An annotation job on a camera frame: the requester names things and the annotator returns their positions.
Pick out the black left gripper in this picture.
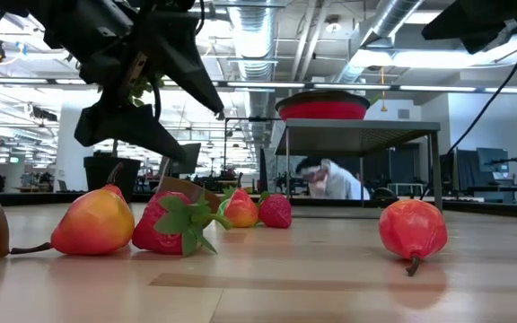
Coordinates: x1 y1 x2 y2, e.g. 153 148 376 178
50 0 225 163

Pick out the orange yellow pear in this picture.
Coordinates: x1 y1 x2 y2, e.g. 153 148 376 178
10 188 136 257

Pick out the orange red peach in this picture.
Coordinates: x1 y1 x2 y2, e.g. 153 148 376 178
223 188 259 229

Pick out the dark computer monitor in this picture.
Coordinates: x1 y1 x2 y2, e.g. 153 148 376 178
476 146 510 174
159 142 203 179

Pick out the green plant in black pot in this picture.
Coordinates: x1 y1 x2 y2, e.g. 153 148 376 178
83 74 166 203

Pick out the white building column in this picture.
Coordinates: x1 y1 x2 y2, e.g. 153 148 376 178
55 100 97 186

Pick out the large leafy strawberry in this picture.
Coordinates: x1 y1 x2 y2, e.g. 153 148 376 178
131 190 233 258

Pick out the white ceiling sensor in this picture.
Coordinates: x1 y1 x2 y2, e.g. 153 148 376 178
324 15 343 35

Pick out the long ceiling light strip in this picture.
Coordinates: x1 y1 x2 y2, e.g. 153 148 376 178
0 76 517 94

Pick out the red collapsible bowl grey rim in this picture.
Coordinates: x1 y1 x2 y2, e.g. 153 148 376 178
275 89 372 122

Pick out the black dome object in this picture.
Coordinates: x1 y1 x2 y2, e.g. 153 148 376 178
372 187 397 201

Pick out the person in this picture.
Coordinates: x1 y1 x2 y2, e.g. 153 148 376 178
294 155 371 201

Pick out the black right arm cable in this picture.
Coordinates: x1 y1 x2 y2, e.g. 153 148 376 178
419 11 517 201

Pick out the silver ventilation duct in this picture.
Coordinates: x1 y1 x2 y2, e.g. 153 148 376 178
329 0 424 98
227 0 283 144

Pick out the black metal rack frame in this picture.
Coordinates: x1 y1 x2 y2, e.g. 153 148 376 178
223 116 286 198

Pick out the yellow hanging cord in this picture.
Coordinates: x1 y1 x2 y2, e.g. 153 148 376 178
378 65 388 113

